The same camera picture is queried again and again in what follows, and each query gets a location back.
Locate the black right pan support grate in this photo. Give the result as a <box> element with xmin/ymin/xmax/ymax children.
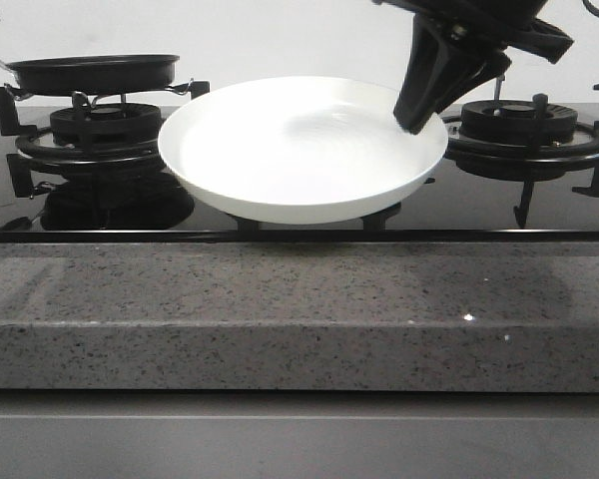
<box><xmin>443</xmin><ymin>78</ymin><xmax>599</xmax><ymax>229</ymax></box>

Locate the white ceramic plate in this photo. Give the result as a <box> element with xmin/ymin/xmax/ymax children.
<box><xmin>158</xmin><ymin>76</ymin><xmax>448</xmax><ymax>225</ymax></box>

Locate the black frying pan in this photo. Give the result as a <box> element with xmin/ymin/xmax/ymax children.
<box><xmin>0</xmin><ymin>54</ymin><xmax>180</xmax><ymax>96</ymax></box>

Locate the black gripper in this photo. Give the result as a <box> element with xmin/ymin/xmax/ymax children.
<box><xmin>387</xmin><ymin>0</ymin><xmax>574</xmax><ymax>134</ymax></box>

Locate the black glass cooktop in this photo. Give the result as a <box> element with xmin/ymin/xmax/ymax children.
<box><xmin>0</xmin><ymin>104</ymin><xmax>599</xmax><ymax>244</ymax></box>

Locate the black right gas burner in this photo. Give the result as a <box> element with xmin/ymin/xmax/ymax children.
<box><xmin>459</xmin><ymin>100</ymin><xmax>578</xmax><ymax>145</ymax></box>

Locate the black left pan support grate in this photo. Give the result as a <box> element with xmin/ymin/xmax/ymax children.
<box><xmin>0</xmin><ymin>80</ymin><xmax>212</xmax><ymax>200</ymax></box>

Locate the chrome wire pan reducer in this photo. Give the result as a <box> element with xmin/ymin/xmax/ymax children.
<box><xmin>3</xmin><ymin>79</ymin><xmax>211</xmax><ymax>102</ymax></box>

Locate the grey cabinet front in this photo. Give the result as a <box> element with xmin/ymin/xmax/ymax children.
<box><xmin>0</xmin><ymin>391</ymin><xmax>599</xmax><ymax>478</ymax></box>

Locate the black pan support grate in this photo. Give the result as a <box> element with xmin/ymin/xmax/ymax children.
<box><xmin>0</xmin><ymin>80</ymin><xmax>212</xmax><ymax>200</ymax></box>
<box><xmin>443</xmin><ymin>78</ymin><xmax>599</xmax><ymax>229</ymax></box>

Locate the black left gas burner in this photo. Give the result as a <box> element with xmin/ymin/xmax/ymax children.
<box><xmin>50</xmin><ymin>103</ymin><xmax>163</xmax><ymax>146</ymax></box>

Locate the black gas burner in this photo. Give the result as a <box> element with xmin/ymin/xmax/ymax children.
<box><xmin>50</xmin><ymin>103</ymin><xmax>163</xmax><ymax>146</ymax></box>
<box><xmin>459</xmin><ymin>100</ymin><xmax>578</xmax><ymax>145</ymax></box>

